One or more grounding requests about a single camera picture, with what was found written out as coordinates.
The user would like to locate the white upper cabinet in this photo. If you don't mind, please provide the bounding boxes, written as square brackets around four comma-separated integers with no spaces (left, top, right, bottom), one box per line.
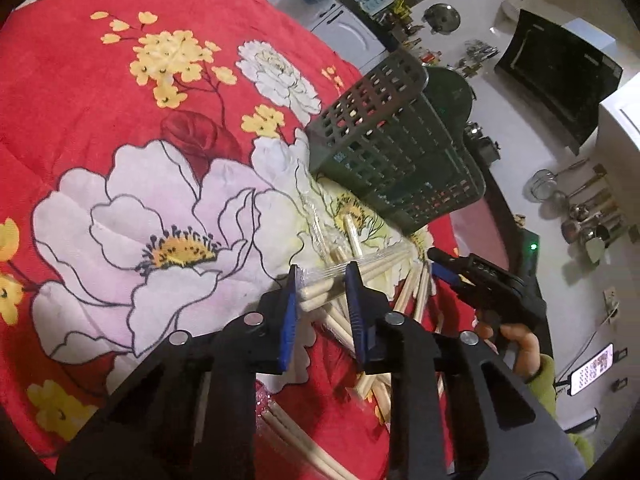
[596,74,640,219]

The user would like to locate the red floral blanket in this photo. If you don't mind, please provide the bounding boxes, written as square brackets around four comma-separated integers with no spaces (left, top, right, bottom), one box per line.
[0,0,482,480]

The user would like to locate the black device with green light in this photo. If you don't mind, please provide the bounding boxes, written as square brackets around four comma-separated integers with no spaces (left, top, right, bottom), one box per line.
[515,228,540,282]

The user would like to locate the hanging pot lid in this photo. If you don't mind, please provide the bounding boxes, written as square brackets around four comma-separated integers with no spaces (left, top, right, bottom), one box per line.
[422,3,461,35]

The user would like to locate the white smartphone with QR code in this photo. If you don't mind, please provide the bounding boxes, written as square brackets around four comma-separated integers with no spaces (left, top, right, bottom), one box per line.
[568,342,614,396]

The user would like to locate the chopstick pair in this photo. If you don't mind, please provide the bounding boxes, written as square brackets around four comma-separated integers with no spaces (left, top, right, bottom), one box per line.
[296,242,412,312]

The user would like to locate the green sleeved right forearm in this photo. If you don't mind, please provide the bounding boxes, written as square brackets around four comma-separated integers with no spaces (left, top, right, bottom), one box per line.
[526,354,594,469]

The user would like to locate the wooden chopstick on blanket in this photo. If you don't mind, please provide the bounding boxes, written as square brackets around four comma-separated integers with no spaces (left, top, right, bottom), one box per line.
[413,262,431,324]
[393,263,423,313]

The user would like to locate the black range hood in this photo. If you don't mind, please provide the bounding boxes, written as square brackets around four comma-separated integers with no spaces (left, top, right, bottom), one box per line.
[496,10,623,154]

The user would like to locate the dark green utensil basket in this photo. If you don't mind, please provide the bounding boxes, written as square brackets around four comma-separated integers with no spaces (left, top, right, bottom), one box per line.
[305,50,486,234]

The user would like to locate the hanging steel strainer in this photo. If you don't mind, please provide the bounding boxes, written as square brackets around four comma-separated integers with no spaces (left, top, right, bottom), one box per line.
[526,158,588,203]

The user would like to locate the person's right hand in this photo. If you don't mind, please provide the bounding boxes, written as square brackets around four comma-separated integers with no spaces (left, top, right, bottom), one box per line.
[474,320,541,382]

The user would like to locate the white lower cabinets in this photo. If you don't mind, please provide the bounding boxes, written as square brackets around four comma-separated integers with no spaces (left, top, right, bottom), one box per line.
[267,0,388,73]

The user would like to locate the hanging white spatula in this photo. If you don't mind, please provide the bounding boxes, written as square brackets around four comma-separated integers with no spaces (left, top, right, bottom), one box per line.
[585,231,623,264]

